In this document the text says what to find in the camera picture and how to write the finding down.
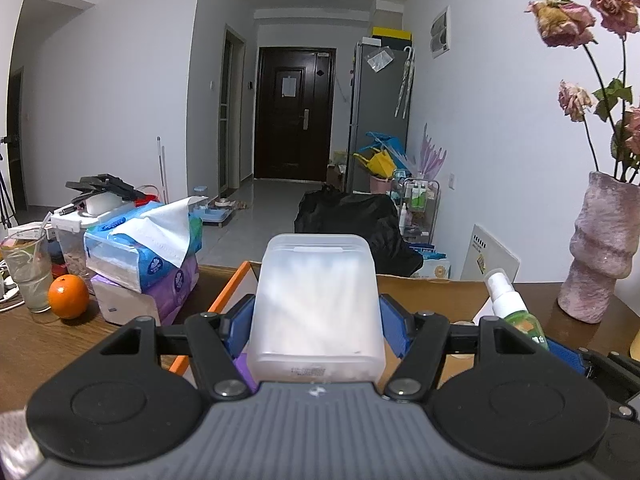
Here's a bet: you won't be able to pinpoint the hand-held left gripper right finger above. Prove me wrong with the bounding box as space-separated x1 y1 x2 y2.
378 294 551 403

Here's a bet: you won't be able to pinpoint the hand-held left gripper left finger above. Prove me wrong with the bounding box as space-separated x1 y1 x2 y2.
100 294 258 402

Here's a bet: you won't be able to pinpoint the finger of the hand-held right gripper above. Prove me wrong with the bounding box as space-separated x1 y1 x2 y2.
549 344 640 401

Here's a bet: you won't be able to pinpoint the purple bottle cap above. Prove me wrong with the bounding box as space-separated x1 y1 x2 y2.
232 352 258 393

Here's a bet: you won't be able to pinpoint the red cardboard box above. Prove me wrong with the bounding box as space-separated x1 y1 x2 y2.
169 260 506 391

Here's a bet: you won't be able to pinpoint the green spray bottle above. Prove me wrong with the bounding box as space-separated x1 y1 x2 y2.
483 269 551 353

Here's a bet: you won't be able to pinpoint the white translucent plastic box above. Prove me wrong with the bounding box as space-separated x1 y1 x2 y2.
248 233 387 383

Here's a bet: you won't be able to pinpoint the blue and white package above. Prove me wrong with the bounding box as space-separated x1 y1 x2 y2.
410 245 453 280

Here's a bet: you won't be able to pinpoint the purple tissue pack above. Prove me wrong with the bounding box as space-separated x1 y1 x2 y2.
95 252 200 326

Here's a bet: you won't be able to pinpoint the black bag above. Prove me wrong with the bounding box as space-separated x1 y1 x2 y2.
294 184 425 278

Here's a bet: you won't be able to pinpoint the pink ceramic vase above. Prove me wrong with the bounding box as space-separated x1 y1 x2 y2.
557 171 640 324

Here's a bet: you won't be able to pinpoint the blue pet tray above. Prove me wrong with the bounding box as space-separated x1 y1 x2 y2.
192 195 238 226

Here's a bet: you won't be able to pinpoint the white tissue box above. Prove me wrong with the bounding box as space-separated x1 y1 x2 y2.
92 277 163 326

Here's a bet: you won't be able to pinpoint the white leaning board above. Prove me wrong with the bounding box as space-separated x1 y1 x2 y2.
460 224 521 283

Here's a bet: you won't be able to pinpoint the blue tissue pack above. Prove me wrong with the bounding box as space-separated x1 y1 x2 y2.
83 196 203 292

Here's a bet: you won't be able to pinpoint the rolling cart with bottles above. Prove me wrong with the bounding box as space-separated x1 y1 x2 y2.
392 169 441 246

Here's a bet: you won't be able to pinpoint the yellow bag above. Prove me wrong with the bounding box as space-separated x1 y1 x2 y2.
353 150 396 178

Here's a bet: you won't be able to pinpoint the brown cardboard carton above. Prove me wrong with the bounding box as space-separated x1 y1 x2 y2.
327 150 348 192

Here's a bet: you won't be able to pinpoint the white mop pole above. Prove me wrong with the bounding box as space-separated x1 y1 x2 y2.
157 136 170 203

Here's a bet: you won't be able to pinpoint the orange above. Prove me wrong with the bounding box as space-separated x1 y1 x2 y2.
48 274 91 320

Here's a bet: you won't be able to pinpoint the clear container with white lid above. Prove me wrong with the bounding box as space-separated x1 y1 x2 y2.
51 200 146 281

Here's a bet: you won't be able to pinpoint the black folding stand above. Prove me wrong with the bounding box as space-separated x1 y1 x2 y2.
65 174 148 206

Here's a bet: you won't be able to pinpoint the grey fridge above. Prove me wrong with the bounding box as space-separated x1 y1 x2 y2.
347 40 412 195

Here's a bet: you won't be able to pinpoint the dark entrance door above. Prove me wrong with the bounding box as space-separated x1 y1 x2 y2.
256 46 335 181

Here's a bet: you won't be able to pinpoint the drinking glass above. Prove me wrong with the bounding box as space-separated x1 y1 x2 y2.
0 232 55 313

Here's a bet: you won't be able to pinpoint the pink fleece clothing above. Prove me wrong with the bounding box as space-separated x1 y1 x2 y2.
0 410 46 480

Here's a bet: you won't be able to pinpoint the clear plastic bag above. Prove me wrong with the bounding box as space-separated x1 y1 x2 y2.
367 49 396 72

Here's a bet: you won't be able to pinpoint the black tripod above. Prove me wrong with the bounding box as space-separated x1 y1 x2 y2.
0 135 16 231

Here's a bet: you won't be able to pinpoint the bunch of dried pink roses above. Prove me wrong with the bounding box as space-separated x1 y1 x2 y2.
525 0 640 183

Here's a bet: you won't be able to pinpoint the purple wall decoration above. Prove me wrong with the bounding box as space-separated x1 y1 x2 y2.
419 122 447 181

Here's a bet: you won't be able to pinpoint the side door frame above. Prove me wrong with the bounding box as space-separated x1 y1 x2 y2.
220 24 247 191

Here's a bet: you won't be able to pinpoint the white cables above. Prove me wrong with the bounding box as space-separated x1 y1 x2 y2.
0 260 26 313

